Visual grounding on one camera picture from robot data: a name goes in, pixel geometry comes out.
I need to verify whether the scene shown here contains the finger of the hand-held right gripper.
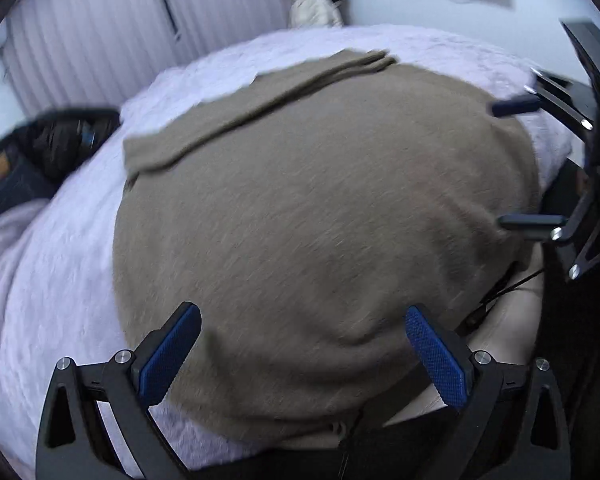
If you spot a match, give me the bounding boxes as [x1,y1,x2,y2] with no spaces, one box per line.
[489,67,596,133]
[499,199,600,282]

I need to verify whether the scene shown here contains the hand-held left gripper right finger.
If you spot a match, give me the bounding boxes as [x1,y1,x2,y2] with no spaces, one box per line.
[405,304,571,480]

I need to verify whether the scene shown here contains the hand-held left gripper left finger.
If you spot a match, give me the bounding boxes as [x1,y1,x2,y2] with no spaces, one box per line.
[36,301,202,480]

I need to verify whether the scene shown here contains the brown knit sweater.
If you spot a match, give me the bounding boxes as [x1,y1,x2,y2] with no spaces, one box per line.
[112,49,541,448]

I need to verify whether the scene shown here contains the lavender fleece blanket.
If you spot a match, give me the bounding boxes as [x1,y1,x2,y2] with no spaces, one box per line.
[0,24,576,480]

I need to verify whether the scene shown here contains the smooth lavender duvet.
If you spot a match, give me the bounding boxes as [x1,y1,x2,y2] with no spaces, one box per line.
[0,199,51,281]

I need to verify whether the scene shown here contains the white puffer jacket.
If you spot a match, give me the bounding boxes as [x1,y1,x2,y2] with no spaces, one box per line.
[287,0,343,28]

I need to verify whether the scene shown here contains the dark blue jeans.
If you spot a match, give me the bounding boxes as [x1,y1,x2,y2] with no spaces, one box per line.
[0,142,56,226]

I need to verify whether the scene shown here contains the white pleated curtain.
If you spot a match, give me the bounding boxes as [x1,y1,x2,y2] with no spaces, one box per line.
[5,0,176,116]
[152,0,301,71]

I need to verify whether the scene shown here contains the black cable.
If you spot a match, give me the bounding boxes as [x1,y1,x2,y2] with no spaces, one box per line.
[462,267,546,326]

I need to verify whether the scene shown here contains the beige bed frame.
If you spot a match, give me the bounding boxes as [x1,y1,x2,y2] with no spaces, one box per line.
[370,247,548,426]

